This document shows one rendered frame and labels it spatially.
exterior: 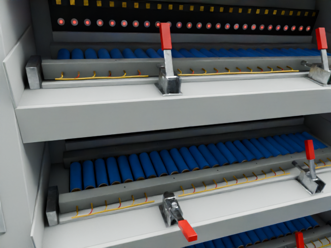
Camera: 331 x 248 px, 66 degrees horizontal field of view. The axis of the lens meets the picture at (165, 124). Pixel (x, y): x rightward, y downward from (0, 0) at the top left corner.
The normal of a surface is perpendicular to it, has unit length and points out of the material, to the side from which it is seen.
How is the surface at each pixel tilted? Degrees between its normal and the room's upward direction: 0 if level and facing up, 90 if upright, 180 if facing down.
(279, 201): 19
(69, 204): 109
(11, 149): 90
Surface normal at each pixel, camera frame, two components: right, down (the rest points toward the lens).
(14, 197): 0.31, 0.20
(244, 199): 0.07, -0.86
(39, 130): 0.30, 0.50
